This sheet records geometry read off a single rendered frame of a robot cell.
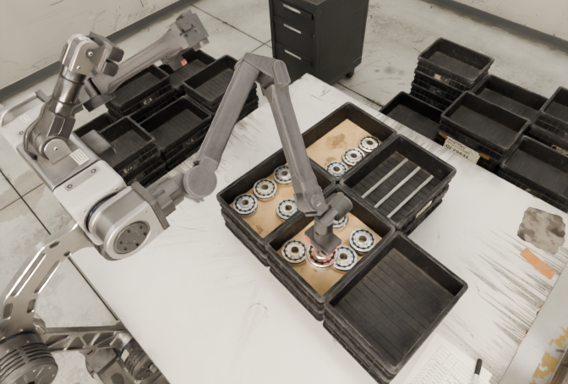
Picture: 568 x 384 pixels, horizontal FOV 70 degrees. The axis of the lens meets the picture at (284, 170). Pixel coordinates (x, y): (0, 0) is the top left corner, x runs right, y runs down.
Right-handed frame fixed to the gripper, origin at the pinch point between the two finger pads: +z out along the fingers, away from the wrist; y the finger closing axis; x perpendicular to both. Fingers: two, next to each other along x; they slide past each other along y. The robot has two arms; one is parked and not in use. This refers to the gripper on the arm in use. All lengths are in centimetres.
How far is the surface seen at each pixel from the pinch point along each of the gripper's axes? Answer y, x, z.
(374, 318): -22.2, -3.9, 23.1
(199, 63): 199, -75, 66
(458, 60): 56, -197, 54
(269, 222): 31.5, -3.1, 22.6
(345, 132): 44, -63, 22
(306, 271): 6.2, 0.7, 22.8
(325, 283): -2.2, -0.9, 22.8
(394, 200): 4, -48, 22
